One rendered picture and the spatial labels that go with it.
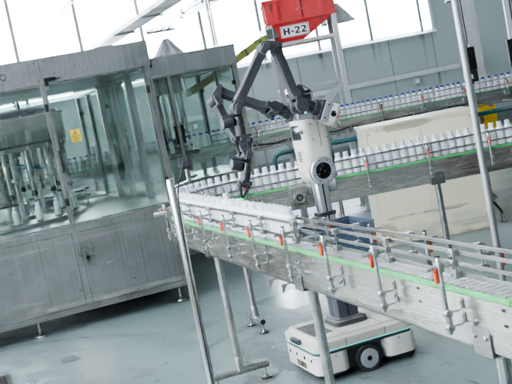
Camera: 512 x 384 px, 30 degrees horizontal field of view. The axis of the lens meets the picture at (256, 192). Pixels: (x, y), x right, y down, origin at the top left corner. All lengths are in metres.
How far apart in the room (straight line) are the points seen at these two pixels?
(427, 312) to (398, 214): 6.18
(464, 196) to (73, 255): 3.76
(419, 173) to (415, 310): 3.82
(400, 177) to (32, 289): 3.33
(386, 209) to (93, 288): 2.92
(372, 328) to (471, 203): 4.04
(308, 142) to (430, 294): 2.53
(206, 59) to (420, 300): 7.66
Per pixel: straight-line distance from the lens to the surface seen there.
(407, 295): 3.30
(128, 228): 8.48
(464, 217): 9.49
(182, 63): 10.56
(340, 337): 5.56
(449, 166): 7.08
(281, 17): 11.98
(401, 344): 5.72
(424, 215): 9.40
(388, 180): 7.00
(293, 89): 5.37
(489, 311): 2.86
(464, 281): 3.05
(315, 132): 5.55
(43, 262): 8.39
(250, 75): 5.29
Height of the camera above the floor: 1.69
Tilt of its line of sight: 6 degrees down
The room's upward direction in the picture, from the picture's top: 11 degrees counter-clockwise
